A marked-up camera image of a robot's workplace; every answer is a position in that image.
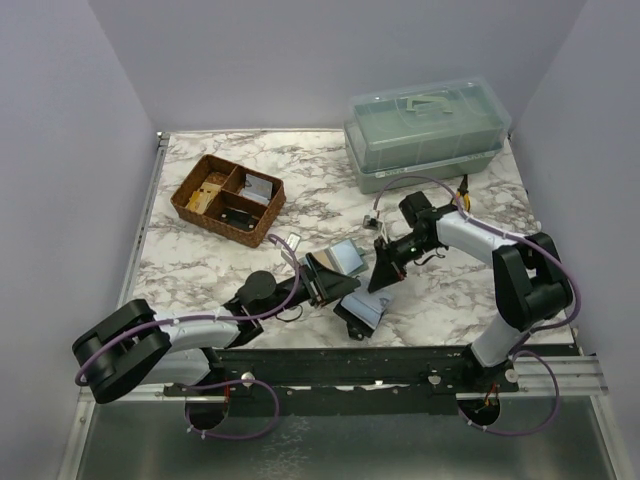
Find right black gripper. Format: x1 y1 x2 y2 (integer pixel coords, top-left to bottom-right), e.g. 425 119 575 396
368 232 439 292

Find green plastic storage box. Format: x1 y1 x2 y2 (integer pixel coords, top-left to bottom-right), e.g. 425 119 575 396
344 77 511 194

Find aluminium frame rail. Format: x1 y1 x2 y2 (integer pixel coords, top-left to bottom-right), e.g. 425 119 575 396
116 132 171 309

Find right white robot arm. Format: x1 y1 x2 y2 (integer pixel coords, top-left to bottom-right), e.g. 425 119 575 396
368 192 580 392

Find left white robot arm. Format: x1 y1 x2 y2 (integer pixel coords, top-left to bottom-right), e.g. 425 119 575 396
72 254 361 404

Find black leather card holder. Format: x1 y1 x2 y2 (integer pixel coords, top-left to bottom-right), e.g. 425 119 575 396
333 290 394 341

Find white VIP card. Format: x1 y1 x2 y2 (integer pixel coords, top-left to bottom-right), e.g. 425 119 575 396
239 174 273 205

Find black item in basket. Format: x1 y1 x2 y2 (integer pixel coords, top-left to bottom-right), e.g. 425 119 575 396
220 208 258 232

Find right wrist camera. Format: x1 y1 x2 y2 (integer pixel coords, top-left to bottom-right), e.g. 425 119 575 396
362 212 388 241

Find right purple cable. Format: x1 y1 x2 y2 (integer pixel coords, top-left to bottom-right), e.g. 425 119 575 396
372 175 584 436

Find gold cards in basket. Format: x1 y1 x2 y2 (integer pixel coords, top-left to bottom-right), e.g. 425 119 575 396
186 182 221 215

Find purple cable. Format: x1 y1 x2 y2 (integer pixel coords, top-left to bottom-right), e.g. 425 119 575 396
74 233 304 441
372 175 584 436

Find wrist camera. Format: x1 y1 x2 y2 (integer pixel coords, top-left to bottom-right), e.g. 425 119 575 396
281 233 301 261
362 212 388 241

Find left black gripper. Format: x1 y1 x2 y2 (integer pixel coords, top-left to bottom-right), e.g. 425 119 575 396
259 253 360 321

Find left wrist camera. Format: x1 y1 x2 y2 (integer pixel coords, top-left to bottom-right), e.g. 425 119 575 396
281 233 301 261

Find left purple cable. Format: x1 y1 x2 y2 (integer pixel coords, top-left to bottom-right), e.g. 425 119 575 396
74 233 304 441

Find black metal base rail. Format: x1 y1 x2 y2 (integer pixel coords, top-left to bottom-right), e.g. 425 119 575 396
102 342 526 419

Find brown woven divided basket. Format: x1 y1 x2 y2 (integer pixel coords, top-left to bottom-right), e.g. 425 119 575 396
170 154 286 248

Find yellow handled pliers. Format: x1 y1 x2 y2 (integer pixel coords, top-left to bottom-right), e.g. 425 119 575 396
456 174 471 212

